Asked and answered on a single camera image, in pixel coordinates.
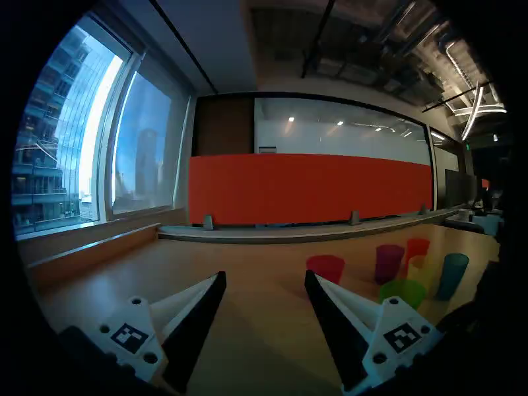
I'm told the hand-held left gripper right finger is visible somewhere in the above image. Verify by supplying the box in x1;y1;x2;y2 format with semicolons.
304;270;445;393

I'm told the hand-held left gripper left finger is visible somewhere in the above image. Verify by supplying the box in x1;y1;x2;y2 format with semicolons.
60;271;227;395

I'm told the green plastic cup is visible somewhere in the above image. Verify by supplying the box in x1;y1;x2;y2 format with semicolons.
379;279;428;312

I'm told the yellow plastic cup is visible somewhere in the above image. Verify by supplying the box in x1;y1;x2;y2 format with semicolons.
407;255;435;290

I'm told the purple plastic cup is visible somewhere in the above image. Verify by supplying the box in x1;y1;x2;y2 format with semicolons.
374;244;405;286

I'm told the blue plastic cup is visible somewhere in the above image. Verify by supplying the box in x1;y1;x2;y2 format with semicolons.
435;253;471;302

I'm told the orange plastic cup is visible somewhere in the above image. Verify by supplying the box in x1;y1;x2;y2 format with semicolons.
405;238;431;265

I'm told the red plastic cup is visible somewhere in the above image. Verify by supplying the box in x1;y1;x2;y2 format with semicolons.
306;255;346;286

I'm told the red desk screen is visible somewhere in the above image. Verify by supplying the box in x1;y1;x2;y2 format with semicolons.
158;153;471;245

